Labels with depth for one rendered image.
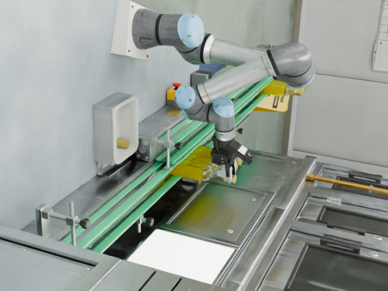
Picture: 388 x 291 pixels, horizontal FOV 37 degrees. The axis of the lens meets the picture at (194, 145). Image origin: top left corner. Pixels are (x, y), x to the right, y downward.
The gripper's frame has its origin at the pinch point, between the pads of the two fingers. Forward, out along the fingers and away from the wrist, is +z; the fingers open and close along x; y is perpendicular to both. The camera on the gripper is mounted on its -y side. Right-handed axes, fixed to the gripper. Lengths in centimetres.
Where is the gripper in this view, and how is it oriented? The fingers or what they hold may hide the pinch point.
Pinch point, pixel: (232, 178)
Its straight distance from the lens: 228.5
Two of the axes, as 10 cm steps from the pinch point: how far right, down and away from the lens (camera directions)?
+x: -3.9, 5.7, -7.2
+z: 0.8, 8.0, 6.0
